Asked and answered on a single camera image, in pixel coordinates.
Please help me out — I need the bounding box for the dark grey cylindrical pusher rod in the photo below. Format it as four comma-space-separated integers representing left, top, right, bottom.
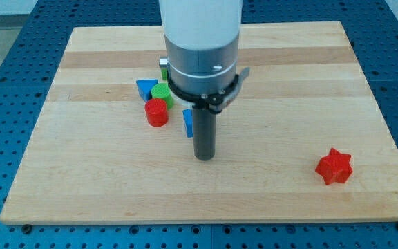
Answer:
192, 109, 216, 161

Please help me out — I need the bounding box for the green star block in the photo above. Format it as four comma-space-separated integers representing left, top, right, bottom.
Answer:
161, 68, 168, 80

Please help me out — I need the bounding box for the red cylinder block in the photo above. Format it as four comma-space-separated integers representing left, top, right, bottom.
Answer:
144, 98, 169, 127

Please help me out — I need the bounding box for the light wooden board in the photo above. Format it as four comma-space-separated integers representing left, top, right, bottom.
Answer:
0, 21, 398, 225

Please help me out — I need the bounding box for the green cylinder block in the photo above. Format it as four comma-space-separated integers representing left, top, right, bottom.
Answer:
151, 83, 174, 109

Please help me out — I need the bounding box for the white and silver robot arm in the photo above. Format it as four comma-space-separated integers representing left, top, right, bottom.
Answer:
159, 0, 249, 161

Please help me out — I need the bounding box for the blue triangular prism block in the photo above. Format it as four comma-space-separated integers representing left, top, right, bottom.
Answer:
136, 79, 158, 102

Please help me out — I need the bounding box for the red star block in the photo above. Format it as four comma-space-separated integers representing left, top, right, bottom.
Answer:
315, 147, 353, 185

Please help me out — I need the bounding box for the blue cube block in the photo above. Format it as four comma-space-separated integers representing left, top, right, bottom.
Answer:
182, 109, 193, 138

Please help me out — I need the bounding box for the black clamp ring mount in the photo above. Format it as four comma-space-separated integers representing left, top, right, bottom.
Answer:
167, 67, 250, 115

